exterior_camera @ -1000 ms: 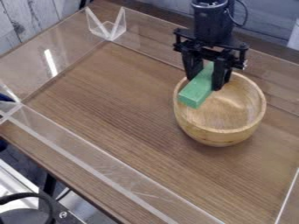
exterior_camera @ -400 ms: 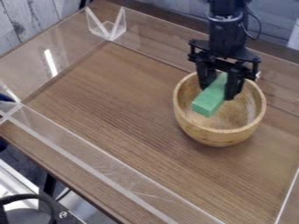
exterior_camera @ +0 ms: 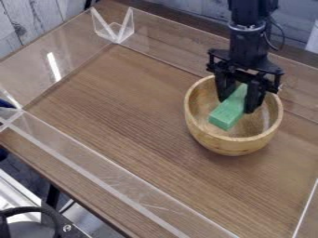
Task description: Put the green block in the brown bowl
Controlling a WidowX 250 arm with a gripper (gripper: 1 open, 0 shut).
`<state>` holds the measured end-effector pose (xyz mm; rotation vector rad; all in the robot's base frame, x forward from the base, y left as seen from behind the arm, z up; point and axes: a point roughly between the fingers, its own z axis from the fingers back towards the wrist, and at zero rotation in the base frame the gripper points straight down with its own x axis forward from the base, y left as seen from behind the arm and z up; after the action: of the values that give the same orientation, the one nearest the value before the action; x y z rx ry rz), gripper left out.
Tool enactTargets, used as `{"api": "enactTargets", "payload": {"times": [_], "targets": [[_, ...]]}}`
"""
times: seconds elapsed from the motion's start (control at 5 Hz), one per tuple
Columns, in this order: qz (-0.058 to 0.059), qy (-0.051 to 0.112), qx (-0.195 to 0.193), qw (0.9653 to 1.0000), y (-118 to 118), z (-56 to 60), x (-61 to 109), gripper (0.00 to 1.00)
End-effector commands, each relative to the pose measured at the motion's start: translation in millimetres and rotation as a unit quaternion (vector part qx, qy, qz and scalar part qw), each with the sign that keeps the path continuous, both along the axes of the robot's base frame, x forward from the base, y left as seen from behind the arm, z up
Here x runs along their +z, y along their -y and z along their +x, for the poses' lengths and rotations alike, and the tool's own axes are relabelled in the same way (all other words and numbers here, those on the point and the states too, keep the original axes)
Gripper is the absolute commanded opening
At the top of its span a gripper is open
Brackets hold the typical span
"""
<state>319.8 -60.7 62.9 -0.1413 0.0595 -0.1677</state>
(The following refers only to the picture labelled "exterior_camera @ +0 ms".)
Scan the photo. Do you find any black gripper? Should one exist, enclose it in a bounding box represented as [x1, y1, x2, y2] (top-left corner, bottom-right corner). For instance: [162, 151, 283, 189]
[206, 22, 283, 113]

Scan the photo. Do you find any green rectangular block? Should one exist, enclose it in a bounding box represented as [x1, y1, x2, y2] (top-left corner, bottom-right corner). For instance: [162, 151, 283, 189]
[208, 84, 247, 131]

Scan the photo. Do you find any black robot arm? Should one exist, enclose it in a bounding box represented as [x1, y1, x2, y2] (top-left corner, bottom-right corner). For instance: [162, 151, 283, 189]
[206, 0, 285, 113]

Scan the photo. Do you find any light wooden bowl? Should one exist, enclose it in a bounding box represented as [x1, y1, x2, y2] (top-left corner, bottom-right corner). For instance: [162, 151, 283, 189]
[184, 75, 283, 156]

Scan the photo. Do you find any clear acrylic front barrier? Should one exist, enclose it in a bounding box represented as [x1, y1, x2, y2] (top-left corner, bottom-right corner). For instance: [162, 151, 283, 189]
[0, 90, 238, 238]

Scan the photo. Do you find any blue object at left edge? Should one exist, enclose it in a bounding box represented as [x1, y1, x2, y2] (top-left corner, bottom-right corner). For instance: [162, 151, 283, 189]
[0, 99, 16, 109]

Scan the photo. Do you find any black metal table leg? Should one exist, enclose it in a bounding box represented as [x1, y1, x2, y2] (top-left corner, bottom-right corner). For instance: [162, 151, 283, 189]
[41, 185, 91, 238]

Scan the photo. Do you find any clear acrylic corner bracket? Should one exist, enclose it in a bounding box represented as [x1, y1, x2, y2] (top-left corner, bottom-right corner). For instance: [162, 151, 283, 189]
[91, 7, 134, 45]

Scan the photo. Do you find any black cable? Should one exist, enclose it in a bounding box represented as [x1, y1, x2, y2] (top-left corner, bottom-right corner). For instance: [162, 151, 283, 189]
[0, 205, 61, 238]

